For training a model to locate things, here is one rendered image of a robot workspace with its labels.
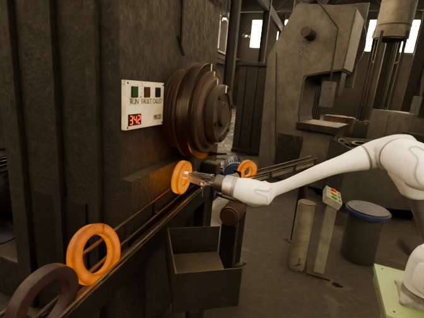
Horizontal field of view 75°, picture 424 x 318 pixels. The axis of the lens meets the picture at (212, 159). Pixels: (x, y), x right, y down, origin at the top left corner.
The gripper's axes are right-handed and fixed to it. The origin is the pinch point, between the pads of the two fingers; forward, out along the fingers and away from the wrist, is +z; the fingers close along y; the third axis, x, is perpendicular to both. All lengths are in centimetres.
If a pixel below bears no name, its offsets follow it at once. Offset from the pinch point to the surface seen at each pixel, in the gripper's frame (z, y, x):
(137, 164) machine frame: 13.5, -16.5, 5.5
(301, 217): -57, 78, -39
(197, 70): 2.1, 8.4, 46.2
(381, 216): -111, 110, -37
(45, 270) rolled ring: 1, -70, -6
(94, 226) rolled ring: 5.6, -49.0, -5.6
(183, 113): 1.4, -2.1, 28.0
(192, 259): -19.8, -25.7, -22.6
